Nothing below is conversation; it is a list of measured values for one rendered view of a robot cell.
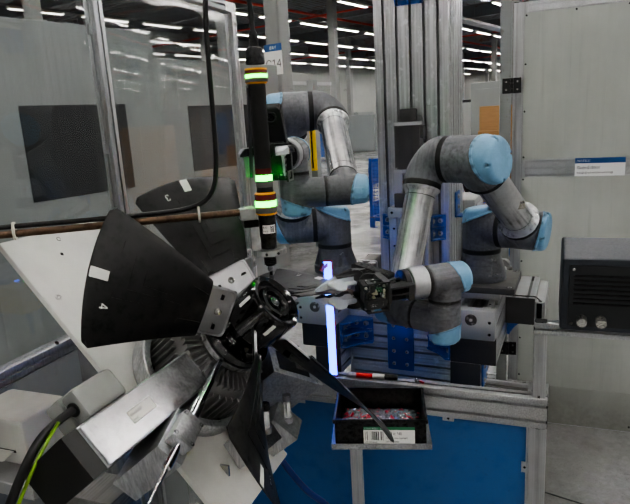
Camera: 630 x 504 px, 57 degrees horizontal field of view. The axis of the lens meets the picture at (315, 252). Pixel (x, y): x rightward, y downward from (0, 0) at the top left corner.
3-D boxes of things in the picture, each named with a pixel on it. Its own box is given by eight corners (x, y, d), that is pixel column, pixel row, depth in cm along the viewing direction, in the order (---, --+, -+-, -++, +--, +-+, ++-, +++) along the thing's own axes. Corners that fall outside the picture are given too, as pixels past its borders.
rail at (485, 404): (223, 390, 175) (221, 365, 173) (230, 384, 179) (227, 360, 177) (547, 430, 143) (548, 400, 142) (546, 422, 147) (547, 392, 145)
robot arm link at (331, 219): (354, 244, 197) (352, 204, 194) (314, 247, 196) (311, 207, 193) (349, 237, 209) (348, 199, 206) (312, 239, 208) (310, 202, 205)
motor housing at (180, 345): (194, 448, 112) (237, 415, 107) (119, 356, 113) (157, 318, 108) (248, 394, 133) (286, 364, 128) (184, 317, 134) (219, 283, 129)
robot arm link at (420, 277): (416, 261, 136) (415, 293, 139) (398, 263, 135) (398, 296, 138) (431, 271, 130) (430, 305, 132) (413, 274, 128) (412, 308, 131)
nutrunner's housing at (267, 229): (262, 268, 119) (243, 30, 109) (259, 263, 122) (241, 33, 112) (281, 265, 120) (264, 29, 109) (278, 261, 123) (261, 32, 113)
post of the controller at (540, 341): (532, 398, 143) (534, 322, 139) (532, 392, 146) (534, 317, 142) (545, 399, 142) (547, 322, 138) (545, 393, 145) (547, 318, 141)
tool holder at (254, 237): (245, 260, 116) (241, 211, 114) (241, 252, 122) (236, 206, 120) (289, 255, 118) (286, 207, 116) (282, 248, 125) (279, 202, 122)
